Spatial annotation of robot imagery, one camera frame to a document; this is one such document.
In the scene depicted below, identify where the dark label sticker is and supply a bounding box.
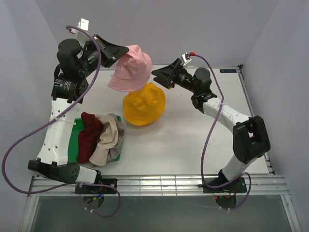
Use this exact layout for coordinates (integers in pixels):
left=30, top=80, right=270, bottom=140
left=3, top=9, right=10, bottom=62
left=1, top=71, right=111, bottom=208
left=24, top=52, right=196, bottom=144
left=220, top=69, right=237, bottom=73

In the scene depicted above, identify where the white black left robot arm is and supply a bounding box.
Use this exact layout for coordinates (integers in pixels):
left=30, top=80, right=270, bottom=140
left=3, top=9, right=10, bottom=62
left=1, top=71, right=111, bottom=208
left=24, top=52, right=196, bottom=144
left=28, top=35, right=129, bottom=193

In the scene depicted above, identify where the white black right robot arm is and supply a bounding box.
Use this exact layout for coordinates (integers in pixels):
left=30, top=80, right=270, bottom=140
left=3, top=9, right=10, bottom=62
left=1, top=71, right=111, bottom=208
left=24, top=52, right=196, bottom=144
left=152, top=58, right=271, bottom=192

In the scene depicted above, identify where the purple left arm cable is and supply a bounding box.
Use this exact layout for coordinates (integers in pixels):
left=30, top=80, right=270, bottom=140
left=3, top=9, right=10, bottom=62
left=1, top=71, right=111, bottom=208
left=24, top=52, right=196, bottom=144
left=1, top=25, right=121, bottom=217

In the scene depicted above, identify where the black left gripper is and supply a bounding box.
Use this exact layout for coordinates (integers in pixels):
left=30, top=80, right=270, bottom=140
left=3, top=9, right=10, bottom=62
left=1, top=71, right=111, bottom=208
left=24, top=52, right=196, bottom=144
left=77, top=34, right=129, bottom=77

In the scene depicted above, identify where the dark red bucket hat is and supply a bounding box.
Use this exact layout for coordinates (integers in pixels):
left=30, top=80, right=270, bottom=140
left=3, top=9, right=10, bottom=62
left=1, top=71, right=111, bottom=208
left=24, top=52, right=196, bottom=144
left=76, top=112, right=104, bottom=164

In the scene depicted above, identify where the pink bucket hat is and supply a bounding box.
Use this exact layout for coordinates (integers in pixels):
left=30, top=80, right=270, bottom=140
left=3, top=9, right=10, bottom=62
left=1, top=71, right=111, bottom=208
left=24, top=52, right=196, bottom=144
left=108, top=44, right=152, bottom=92

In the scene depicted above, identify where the beige bucket hat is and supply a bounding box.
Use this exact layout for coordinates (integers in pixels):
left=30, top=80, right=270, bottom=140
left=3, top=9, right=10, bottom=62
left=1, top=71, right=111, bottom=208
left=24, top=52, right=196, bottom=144
left=89, top=114, right=118, bottom=166

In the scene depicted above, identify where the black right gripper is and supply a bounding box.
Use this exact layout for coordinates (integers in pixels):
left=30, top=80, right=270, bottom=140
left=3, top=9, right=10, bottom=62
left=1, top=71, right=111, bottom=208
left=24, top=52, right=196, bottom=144
left=151, top=58, right=198, bottom=94

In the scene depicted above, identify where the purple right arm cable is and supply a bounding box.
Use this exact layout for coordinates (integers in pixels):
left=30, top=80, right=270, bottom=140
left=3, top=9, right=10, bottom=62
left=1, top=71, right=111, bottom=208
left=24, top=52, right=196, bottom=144
left=184, top=51, right=252, bottom=211

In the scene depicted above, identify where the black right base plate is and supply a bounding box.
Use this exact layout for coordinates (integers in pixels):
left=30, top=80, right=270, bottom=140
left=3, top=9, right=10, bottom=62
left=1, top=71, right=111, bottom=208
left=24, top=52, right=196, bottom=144
left=197, top=177, right=247, bottom=193

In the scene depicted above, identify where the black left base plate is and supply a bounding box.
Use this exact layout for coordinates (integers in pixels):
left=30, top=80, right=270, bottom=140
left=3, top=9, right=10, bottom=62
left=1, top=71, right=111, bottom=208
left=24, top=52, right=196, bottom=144
left=74, top=178, right=118, bottom=194

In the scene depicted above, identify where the grey bucket hat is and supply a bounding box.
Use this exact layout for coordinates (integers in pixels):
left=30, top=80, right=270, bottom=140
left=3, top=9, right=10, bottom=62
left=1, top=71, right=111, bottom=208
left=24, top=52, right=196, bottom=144
left=107, top=116, right=126, bottom=162

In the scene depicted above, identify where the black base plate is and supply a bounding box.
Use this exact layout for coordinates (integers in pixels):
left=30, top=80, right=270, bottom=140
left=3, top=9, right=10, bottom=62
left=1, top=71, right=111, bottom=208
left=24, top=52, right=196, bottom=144
left=74, top=178, right=118, bottom=194
left=197, top=177, right=247, bottom=193

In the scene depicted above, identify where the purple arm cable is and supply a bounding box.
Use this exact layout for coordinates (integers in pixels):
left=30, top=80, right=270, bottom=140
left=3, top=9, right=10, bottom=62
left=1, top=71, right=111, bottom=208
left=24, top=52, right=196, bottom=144
left=184, top=51, right=252, bottom=211
left=1, top=25, right=121, bottom=217

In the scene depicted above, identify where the yellow bucket hat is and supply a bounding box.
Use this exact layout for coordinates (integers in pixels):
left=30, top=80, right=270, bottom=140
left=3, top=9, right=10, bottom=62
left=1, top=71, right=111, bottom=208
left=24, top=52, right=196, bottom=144
left=123, top=82, right=166, bottom=126

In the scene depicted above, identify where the green plastic bin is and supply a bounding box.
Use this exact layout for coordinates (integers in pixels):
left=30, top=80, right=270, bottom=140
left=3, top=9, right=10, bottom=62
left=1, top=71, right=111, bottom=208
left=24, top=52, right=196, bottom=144
left=68, top=113, right=121, bottom=162

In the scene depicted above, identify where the aluminium table frame rail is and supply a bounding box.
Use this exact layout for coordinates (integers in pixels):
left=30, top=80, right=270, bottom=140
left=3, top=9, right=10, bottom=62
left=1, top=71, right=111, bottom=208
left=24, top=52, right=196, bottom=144
left=30, top=174, right=290, bottom=197

